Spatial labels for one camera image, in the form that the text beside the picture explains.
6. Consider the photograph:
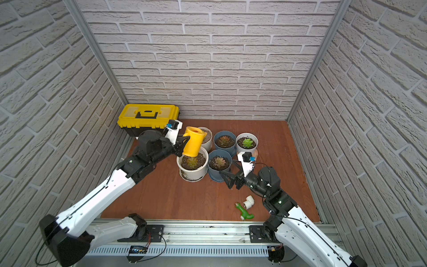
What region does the yellow watering can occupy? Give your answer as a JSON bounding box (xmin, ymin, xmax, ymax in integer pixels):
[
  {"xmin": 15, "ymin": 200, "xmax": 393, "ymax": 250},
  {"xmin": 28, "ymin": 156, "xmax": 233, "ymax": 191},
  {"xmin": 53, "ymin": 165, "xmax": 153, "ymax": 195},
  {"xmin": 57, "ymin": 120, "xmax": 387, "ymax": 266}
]
[{"xmin": 183, "ymin": 126, "xmax": 207, "ymax": 158}]

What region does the large white pot succulent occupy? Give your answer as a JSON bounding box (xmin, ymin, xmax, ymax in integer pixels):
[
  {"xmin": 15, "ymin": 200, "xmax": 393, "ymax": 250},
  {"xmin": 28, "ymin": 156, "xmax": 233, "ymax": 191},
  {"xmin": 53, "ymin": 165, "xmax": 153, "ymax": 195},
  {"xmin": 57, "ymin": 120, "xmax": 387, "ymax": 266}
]
[{"xmin": 176, "ymin": 148, "xmax": 209, "ymax": 182}]

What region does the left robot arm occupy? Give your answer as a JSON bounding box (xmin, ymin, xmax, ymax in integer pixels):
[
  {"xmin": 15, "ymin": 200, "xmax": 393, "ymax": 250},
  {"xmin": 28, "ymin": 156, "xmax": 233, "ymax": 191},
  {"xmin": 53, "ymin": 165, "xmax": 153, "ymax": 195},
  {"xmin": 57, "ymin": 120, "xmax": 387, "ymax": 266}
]
[{"xmin": 39, "ymin": 130, "xmax": 191, "ymax": 267}]

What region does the white pipe elbow fitting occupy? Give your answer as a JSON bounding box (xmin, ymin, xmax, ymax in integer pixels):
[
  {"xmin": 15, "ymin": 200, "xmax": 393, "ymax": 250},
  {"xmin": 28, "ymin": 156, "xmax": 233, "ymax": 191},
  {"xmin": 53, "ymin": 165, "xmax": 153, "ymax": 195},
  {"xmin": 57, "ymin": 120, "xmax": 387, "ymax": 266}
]
[{"xmin": 243, "ymin": 195, "xmax": 255, "ymax": 210}]

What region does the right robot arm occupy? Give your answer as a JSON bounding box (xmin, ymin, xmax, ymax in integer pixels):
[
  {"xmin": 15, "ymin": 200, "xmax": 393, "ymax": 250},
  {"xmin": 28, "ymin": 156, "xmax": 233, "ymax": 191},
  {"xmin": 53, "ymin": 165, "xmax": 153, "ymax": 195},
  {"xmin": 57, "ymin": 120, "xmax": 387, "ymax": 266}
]
[{"xmin": 220, "ymin": 161, "xmax": 367, "ymax": 267}]

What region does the blue pot succulent front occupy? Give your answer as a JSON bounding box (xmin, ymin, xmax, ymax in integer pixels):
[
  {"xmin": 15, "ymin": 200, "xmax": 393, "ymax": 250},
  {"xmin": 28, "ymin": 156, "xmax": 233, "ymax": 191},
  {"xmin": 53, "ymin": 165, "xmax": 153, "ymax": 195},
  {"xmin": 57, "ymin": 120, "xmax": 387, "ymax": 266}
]
[{"xmin": 208, "ymin": 150, "xmax": 232, "ymax": 182}]

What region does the blue pot succulent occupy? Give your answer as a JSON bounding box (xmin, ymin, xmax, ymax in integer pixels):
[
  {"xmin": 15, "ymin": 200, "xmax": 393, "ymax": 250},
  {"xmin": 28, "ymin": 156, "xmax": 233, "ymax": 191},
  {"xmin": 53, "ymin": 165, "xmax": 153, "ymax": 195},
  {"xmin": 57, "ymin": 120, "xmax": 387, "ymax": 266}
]
[
  {"xmin": 208, "ymin": 150, "xmax": 232, "ymax": 182},
  {"xmin": 213, "ymin": 131, "xmax": 237, "ymax": 157}
]

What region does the white pot green succulent right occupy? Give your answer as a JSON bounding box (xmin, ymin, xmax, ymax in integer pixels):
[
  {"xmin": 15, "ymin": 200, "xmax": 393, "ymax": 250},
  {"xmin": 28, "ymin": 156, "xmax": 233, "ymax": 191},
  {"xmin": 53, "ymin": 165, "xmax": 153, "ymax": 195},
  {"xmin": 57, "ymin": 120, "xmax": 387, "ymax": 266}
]
[{"xmin": 236, "ymin": 133, "xmax": 259, "ymax": 153}]

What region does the white pot green succulent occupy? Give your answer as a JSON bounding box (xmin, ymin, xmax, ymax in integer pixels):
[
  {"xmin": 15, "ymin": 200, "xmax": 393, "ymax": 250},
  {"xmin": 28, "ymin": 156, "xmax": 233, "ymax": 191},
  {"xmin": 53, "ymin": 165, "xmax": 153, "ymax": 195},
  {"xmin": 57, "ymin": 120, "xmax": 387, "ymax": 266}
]
[
  {"xmin": 199, "ymin": 127, "xmax": 213, "ymax": 152},
  {"xmin": 236, "ymin": 133, "xmax": 259, "ymax": 153}
]

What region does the blue pot succulent back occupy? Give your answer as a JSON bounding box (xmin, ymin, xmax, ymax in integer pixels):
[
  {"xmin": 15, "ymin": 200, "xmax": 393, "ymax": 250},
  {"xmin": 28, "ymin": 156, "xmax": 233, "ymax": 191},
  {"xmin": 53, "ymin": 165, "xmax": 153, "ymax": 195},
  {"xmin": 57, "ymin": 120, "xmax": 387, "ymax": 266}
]
[{"xmin": 213, "ymin": 131, "xmax": 237, "ymax": 157}]

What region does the white pot green succulent back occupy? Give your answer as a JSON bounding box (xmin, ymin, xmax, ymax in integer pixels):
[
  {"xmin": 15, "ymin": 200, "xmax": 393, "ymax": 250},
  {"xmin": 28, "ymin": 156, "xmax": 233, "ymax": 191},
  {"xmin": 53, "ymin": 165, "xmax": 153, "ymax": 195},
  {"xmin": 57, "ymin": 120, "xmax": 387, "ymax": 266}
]
[{"xmin": 199, "ymin": 127, "xmax": 213, "ymax": 152}]

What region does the green pipe fitting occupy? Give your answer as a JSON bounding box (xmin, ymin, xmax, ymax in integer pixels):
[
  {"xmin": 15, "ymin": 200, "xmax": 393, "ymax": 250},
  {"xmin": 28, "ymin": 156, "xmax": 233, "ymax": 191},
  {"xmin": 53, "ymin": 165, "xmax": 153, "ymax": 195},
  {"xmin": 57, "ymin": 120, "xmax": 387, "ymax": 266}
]
[{"xmin": 235, "ymin": 202, "xmax": 254, "ymax": 221}]

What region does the yellow black toolbox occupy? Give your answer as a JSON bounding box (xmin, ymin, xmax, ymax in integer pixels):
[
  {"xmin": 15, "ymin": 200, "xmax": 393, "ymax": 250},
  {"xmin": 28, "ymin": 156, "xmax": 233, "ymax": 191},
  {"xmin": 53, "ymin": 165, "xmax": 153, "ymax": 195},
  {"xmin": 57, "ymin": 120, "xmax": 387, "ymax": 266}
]
[{"xmin": 117, "ymin": 104, "xmax": 180, "ymax": 137}]

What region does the right controller board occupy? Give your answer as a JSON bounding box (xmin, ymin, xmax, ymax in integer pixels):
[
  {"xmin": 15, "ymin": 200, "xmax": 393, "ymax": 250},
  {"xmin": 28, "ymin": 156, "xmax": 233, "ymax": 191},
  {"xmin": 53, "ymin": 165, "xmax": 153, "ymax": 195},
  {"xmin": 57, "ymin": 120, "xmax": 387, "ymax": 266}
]
[{"xmin": 268, "ymin": 246, "xmax": 285, "ymax": 264}]

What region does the controller board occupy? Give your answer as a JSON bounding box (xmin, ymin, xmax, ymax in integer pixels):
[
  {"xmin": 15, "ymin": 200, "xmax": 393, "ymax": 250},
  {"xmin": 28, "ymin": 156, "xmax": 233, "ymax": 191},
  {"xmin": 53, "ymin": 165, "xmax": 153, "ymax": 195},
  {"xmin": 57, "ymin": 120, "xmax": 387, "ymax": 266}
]
[
  {"xmin": 126, "ymin": 245, "xmax": 149, "ymax": 263},
  {"xmin": 268, "ymin": 246, "xmax": 285, "ymax": 264}
]

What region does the left controller board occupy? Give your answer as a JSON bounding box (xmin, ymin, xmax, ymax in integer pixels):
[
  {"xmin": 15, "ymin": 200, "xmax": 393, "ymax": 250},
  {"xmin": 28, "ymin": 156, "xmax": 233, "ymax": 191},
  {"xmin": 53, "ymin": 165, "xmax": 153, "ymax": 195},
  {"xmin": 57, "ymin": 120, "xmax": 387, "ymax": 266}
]
[{"xmin": 126, "ymin": 245, "xmax": 149, "ymax": 263}]

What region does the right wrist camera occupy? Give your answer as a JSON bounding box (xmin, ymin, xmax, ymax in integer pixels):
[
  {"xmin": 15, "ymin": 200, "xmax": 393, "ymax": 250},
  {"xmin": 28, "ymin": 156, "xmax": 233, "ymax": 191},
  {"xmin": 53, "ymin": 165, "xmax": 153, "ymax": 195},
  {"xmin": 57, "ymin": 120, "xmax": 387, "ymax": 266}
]
[{"xmin": 238, "ymin": 151, "xmax": 256, "ymax": 177}]

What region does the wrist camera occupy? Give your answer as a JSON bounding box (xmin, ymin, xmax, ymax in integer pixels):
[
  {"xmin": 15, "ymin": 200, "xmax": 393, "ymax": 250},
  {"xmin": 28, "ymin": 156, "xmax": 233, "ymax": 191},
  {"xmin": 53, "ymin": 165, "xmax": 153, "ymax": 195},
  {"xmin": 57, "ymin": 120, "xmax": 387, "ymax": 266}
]
[
  {"xmin": 165, "ymin": 120, "xmax": 182, "ymax": 145},
  {"xmin": 238, "ymin": 151, "xmax": 256, "ymax": 177}
]

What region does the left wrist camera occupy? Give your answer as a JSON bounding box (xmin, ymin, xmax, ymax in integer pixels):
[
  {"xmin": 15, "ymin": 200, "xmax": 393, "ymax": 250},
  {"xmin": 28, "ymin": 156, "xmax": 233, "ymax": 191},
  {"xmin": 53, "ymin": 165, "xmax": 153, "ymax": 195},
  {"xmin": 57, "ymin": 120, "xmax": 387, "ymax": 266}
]
[{"xmin": 165, "ymin": 120, "xmax": 182, "ymax": 145}]

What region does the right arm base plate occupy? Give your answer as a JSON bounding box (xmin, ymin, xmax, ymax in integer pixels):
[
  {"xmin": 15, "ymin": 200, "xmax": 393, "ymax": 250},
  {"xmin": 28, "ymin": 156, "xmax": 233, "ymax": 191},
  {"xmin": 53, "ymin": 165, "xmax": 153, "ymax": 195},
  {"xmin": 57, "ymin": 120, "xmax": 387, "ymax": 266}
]
[{"xmin": 249, "ymin": 225, "xmax": 280, "ymax": 244}]

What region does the aluminium rail frame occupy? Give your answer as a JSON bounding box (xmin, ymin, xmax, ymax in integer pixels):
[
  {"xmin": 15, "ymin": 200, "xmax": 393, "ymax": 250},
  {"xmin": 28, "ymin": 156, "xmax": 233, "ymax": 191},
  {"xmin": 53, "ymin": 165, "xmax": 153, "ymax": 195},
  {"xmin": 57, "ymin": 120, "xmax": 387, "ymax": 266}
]
[{"xmin": 86, "ymin": 220, "xmax": 290, "ymax": 262}]

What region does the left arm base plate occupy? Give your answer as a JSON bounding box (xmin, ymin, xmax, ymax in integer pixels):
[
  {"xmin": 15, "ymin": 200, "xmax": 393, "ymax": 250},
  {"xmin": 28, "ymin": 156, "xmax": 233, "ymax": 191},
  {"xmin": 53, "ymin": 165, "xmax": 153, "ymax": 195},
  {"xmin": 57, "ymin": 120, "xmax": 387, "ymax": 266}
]
[{"xmin": 117, "ymin": 224, "xmax": 165, "ymax": 243}]

